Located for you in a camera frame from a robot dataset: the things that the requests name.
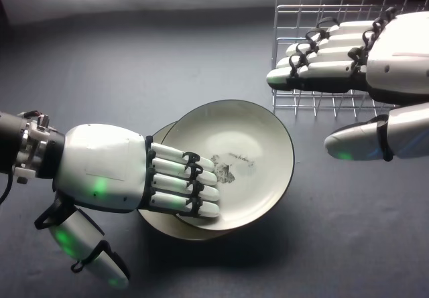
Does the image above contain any silver wire dish rack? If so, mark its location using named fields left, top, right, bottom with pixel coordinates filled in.
left=273, top=0, right=429, bottom=118

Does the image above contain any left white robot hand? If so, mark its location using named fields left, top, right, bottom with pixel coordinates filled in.
left=34, top=123, right=221, bottom=291

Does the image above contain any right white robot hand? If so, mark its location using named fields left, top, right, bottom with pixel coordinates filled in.
left=266, top=6, right=429, bottom=162

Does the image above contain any cream plate with barcode sticker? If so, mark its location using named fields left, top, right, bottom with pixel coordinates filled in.
left=160, top=99, right=296, bottom=234

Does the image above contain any cream plate with leaf print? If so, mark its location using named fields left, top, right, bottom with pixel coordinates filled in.
left=137, top=120, right=237, bottom=242

